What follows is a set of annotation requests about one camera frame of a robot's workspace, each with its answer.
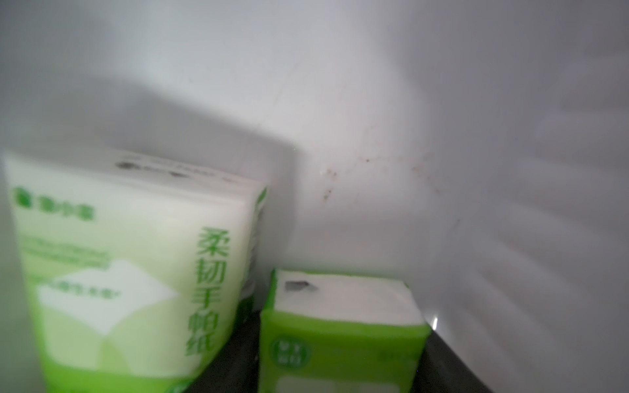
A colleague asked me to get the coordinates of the green tissue pack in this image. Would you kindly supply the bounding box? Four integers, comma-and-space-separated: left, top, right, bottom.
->
258, 269, 432, 392
3, 146, 268, 392

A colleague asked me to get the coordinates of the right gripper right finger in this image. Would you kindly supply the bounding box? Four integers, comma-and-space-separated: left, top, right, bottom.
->
411, 332, 491, 393

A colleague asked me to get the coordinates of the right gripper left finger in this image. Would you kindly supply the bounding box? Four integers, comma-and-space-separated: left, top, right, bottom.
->
183, 311, 260, 393

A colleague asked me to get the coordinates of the white plastic storage box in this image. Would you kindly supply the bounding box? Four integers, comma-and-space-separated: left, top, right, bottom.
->
1, 1, 628, 392

